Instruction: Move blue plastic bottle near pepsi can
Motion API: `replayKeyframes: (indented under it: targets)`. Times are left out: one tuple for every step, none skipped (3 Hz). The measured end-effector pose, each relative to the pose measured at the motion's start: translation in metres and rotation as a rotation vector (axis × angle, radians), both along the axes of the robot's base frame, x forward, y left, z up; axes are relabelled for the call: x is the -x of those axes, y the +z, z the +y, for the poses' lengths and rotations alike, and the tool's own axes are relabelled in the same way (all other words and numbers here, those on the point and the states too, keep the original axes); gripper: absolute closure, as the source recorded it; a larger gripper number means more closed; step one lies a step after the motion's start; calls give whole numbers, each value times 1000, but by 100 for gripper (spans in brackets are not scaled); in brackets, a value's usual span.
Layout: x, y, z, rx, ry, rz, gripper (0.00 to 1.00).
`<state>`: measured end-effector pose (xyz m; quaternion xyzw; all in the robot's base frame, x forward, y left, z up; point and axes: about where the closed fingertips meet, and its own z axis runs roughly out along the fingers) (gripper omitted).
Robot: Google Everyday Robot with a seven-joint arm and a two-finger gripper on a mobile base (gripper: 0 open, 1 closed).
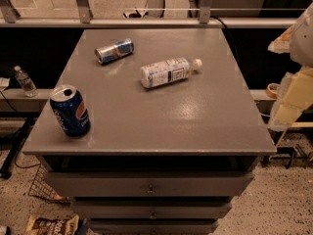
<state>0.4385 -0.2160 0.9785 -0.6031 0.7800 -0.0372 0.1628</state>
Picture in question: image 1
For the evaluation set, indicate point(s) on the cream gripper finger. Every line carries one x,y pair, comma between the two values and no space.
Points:
295,95
282,43

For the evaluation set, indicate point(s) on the drawer knob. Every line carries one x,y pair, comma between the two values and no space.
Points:
153,216
150,191

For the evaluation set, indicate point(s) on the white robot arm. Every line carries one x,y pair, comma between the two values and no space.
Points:
301,46

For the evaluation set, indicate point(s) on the wire mesh basket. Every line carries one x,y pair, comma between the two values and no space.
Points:
41,190

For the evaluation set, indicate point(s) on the silver blue energy drink can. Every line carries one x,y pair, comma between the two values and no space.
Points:
115,51

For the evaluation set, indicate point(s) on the top drawer knob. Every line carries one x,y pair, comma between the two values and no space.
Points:
150,191

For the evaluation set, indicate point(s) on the small clear water bottle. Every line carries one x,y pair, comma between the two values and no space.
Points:
25,82

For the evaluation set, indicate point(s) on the middle drawer knob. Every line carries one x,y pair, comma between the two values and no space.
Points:
153,216

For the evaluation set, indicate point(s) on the grey drawer cabinet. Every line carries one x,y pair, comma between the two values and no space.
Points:
195,140

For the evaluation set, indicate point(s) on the blue pepsi can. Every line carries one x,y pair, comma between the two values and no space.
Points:
70,111

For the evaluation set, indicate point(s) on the roll of masking tape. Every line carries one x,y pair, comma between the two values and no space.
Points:
272,90

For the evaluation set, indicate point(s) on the brown snack bag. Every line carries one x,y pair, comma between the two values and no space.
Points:
44,226

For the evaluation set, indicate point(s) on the grey metal railing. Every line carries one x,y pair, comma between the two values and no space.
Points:
155,13

